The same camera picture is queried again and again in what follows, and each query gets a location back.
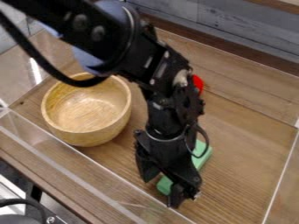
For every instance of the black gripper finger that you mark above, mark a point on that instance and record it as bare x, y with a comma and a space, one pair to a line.
145, 165
180, 193

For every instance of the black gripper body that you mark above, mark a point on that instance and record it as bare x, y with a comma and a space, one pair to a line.
172, 152

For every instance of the green rectangular block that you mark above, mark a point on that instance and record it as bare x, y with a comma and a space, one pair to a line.
164, 183

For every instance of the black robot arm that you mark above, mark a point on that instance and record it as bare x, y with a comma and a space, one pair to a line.
114, 42

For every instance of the brown wooden bowl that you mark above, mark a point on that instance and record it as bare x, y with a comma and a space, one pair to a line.
86, 116

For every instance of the red toy strawberry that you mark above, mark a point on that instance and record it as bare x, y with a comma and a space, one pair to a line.
197, 83

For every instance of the black metal stand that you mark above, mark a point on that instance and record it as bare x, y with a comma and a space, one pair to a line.
10, 191

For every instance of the clear acrylic tray wall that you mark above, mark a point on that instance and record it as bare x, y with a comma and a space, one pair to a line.
82, 185

